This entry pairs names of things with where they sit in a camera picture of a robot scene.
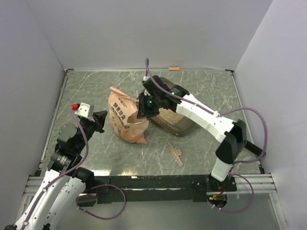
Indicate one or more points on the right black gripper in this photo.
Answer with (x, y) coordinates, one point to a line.
(144, 112)

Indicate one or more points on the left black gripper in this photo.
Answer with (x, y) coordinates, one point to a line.
(100, 117)

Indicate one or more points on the orange cat litter bag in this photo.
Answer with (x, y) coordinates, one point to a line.
(123, 117)

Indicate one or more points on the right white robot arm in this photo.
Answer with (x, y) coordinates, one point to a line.
(230, 134)

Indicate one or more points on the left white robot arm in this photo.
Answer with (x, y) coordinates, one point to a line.
(64, 178)

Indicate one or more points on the beige cat litter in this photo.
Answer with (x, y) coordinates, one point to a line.
(169, 116)

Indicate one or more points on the grey translucent litter box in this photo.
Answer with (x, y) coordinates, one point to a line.
(184, 125)

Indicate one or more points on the orange tape piece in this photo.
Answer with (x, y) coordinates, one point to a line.
(174, 68)

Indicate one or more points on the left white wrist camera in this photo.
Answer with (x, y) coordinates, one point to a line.
(83, 110)

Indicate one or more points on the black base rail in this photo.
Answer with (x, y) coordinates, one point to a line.
(158, 188)

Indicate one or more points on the aluminium frame rail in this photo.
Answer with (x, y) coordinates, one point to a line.
(261, 184)

